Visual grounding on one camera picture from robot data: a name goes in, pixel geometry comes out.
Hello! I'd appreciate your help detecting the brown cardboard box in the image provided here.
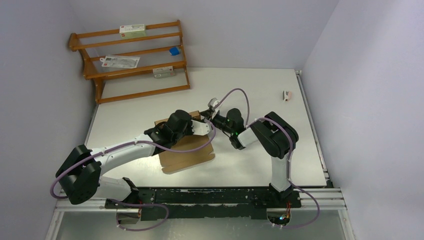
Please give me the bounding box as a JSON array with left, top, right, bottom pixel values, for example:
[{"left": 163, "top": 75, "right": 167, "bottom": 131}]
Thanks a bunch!
[{"left": 154, "top": 118, "right": 215, "bottom": 175}]

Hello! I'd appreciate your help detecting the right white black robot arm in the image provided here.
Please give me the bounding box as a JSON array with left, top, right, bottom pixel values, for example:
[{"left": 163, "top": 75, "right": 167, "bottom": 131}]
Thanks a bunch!
[{"left": 200, "top": 108, "right": 299, "bottom": 207}]

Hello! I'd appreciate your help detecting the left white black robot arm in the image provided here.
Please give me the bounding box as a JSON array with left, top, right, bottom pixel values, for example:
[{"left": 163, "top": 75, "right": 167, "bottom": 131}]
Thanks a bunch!
[{"left": 56, "top": 109, "right": 194, "bottom": 208}]

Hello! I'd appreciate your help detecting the small white box on shelf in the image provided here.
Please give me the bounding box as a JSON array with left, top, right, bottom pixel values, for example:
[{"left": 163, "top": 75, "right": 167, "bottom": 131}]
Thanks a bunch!
[{"left": 152, "top": 66, "right": 176, "bottom": 79}]

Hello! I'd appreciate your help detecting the white green box top shelf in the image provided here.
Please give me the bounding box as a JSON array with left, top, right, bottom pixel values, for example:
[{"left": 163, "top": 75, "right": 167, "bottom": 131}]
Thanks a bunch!
[{"left": 119, "top": 24, "right": 147, "bottom": 39}]

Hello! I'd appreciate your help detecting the small pink white stapler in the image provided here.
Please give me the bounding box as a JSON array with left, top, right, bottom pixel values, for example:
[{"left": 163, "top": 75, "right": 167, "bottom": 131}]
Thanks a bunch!
[{"left": 282, "top": 90, "right": 292, "bottom": 102}]

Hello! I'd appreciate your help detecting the blue small block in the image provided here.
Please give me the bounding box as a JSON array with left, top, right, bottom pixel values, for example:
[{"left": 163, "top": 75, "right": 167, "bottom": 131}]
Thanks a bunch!
[{"left": 169, "top": 46, "right": 181, "bottom": 56}]

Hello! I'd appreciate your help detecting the orange wooden shelf rack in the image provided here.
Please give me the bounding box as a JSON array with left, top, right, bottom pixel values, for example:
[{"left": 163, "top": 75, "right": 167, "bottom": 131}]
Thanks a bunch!
[{"left": 68, "top": 20, "right": 191, "bottom": 105}]

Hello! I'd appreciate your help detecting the clear plastic blister package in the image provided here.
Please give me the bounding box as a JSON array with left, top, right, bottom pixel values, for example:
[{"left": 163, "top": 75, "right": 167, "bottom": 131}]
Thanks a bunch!
[{"left": 99, "top": 55, "right": 140, "bottom": 69}]

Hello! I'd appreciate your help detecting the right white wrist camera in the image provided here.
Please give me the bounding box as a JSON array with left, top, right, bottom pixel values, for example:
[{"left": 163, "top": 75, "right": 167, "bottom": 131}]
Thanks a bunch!
[{"left": 207, "top": 97, "right": 221, "bottom": 112}]

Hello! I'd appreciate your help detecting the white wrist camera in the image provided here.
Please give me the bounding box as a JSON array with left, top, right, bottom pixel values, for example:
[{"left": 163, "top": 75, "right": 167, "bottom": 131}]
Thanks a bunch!
[
  {"left": 207, "top": 97, "right": 221, "bottom": 112},
  {"left": 191, "top": 119, "right": 212, "bottom": 136}
]

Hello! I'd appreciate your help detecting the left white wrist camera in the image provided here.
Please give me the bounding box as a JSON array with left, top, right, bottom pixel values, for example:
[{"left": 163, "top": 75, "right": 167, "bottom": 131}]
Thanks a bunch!
[{"left": 191, "top": 119, "right": 212, "bottom": 136}]

